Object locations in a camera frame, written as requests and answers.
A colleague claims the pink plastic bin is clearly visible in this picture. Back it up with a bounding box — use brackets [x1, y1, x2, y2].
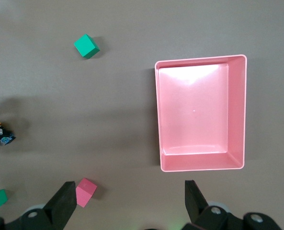
[154, 54, 249, 173]

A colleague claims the pink foam cube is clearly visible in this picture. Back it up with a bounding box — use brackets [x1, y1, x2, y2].
[75, 177, 98, 208]

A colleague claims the orange capped push button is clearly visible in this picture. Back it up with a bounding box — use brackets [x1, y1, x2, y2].
[0, 122, 16, 146]

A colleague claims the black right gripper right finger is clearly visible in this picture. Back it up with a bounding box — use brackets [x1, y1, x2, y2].
[183, 180, 284, 230]

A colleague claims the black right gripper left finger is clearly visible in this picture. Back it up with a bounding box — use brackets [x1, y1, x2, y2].
[0, 181, 77, 230]

